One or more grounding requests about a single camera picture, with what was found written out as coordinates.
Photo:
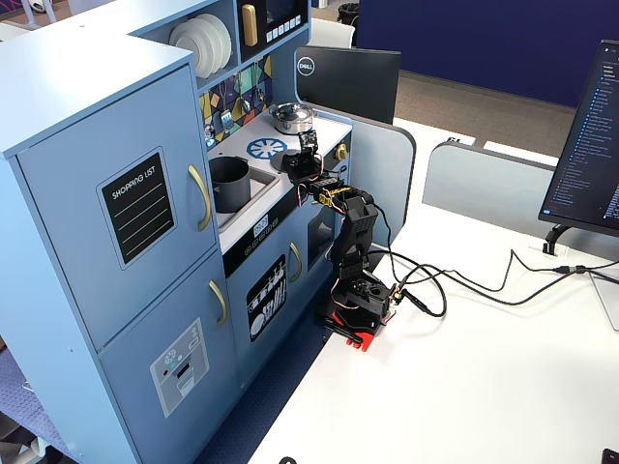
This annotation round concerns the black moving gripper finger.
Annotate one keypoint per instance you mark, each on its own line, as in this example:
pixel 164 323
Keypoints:
pixel 300 176

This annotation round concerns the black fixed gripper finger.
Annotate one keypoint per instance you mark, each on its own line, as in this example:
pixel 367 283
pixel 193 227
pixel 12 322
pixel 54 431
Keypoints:
pixel 300 160

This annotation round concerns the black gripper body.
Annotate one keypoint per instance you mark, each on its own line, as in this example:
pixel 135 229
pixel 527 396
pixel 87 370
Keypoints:
pixel 296 161

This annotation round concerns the gray round pot lid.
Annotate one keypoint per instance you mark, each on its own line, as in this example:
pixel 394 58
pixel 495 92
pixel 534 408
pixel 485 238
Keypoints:
pixel 277 163

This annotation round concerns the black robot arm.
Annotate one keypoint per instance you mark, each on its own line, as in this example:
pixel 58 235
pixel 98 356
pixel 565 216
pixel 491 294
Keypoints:
pixel 360 217

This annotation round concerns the shiny steel pot with lid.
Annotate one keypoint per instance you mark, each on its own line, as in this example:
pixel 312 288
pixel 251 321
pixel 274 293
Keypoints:
pixel 291 117

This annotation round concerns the gold stove knob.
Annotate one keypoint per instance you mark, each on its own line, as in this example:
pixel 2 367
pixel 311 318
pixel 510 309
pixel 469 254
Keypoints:
pixel 342 151

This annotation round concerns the gray rounded desk divider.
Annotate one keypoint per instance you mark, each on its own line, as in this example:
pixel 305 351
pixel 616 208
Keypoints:
pixel 382 169

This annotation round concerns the gray cylindrical pot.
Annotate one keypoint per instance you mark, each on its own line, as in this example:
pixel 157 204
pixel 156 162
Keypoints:
pixel 231 186

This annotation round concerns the hanging metal toy spoon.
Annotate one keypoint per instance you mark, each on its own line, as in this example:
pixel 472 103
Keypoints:
pixel 260 92

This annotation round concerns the hanging metal toy ladle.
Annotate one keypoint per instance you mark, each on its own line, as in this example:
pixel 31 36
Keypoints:
pixel 245 102

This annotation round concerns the hanging metal toy spatula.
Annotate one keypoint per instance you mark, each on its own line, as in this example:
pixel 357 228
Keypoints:
pixel 226 120

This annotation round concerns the black Dell monitor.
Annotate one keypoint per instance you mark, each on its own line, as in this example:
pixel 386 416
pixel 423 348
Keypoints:
pixel 348 79

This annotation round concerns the white office chair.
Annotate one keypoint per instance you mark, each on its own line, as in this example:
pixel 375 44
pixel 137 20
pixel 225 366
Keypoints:
pixel 333 34

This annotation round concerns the white toy plate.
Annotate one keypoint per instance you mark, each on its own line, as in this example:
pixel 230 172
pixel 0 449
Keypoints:
pixel 192 48
pixel 227 42
pixel 217 46

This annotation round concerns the black waste bin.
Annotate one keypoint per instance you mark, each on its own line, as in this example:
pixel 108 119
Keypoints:
pixel 349 12

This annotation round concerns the gray low desk divider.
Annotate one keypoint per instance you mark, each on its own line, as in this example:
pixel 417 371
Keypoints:
pixel 483 183

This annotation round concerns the blue toy kitchen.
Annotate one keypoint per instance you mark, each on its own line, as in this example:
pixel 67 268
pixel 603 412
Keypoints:
pixel 72 169

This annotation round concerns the black monitor stand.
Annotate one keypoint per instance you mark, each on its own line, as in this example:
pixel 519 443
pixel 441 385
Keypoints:
pixel 555 238

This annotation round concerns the monitor with lit screen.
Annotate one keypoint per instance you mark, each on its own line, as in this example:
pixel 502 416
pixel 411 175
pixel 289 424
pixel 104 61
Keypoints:
pixel 587 145

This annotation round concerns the small black round object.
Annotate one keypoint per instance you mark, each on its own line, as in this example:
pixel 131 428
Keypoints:
pixel 287 460

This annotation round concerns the silver flat stand base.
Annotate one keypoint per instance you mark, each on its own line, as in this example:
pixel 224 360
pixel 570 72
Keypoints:
pixel 608 302

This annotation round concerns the dark phone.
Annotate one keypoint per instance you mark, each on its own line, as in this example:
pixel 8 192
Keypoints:
pixel 611 456

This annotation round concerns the small wrist camera board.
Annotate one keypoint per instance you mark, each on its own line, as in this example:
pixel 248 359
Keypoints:
pixel 308 139

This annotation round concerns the red robot base mount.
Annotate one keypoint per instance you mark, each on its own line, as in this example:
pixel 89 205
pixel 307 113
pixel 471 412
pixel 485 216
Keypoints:
pixel 367 343

